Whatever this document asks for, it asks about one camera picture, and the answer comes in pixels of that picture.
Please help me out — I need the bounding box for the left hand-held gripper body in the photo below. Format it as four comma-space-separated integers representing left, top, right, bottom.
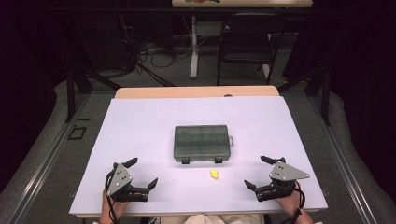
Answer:
106, 162, 150, 203

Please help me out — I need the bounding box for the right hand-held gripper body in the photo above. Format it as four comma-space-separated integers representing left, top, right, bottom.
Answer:
255, 158, 311, 203

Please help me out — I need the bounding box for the smoky clear plastic organizer box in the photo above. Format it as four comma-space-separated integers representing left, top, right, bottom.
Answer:
173, 124, 234, 165

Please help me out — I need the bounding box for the person's left hand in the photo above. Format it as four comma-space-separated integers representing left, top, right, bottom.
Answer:
99, 190, 129, 218

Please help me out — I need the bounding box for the person's right hand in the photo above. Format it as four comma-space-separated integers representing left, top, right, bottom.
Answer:
275, 181, 304, 217

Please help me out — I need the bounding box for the person's beige clothing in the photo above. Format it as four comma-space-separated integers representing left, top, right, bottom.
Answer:
162, 213, 265, 224

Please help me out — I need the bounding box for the black metal stand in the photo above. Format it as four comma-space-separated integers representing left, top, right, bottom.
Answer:
277, 66, 332, 126
64, 62, 123, 123

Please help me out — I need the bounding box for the wooden table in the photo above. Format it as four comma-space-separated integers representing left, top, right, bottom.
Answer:
68, 86, 329, 218

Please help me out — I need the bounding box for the black tripod leg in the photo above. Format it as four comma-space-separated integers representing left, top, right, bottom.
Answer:
136, 62, 176, 88

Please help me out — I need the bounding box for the black curtain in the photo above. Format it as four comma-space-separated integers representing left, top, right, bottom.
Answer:
326, 0, 396, 203
0, 0, 68, 194

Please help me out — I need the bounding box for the black chair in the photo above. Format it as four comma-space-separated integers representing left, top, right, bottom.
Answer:
217, 12, 289, 87

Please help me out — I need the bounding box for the pale box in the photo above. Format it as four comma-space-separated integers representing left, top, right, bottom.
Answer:
195, 21, 223, 37

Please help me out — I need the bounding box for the beige desk with white legs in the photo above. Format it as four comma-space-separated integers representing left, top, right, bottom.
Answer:
171, 0, 314, 80

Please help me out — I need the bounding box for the left hand-held gripper cable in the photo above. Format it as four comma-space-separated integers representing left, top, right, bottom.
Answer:
105, 170, 121, 224

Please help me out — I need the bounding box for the hand-held gripper cable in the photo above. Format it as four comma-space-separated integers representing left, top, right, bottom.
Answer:
105, 170, 121, 224
279, 182, 307, 224

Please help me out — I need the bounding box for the right hand-held gripper cable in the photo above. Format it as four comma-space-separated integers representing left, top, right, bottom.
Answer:
279, 182, 307, 224

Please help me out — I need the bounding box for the metal floor rail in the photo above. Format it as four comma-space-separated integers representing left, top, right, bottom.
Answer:
309, 92, 379, 224
7, 92, 92, 224

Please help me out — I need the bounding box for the bundle of floor cables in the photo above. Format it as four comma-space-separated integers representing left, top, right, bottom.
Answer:
136, 38, 195, 69

